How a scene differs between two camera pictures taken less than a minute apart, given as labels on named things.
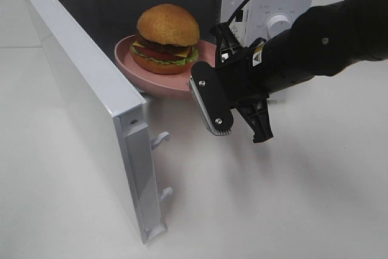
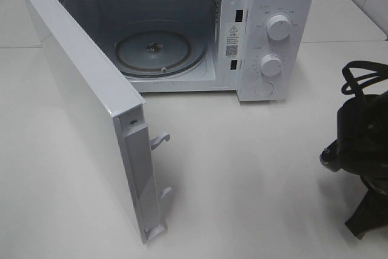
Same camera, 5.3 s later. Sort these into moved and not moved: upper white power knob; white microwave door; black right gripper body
Moved: black right gripper body
Not moved: white microwave door; upper white power knob
